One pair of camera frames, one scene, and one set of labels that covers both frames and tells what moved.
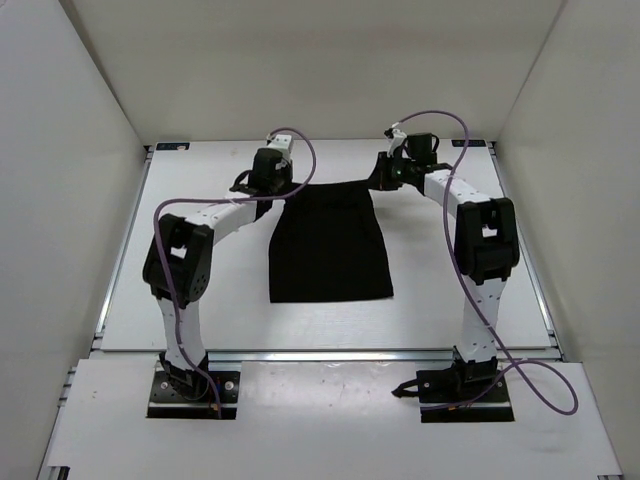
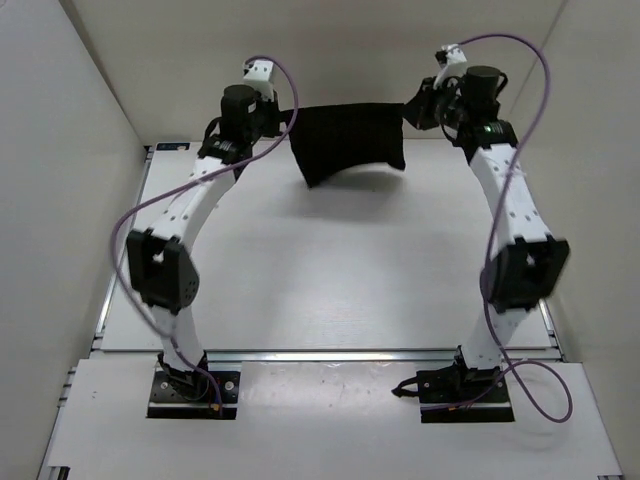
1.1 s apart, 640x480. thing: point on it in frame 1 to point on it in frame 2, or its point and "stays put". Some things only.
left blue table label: [164, 146] stays put
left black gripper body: [282, 183] to [269, 122]
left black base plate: [169, 398] stays put
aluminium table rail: [323, 357] stays put
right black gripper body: [394, 172] to [438, 108]
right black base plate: [445, 388] stays put
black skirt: [326, 246] to [332, 138]
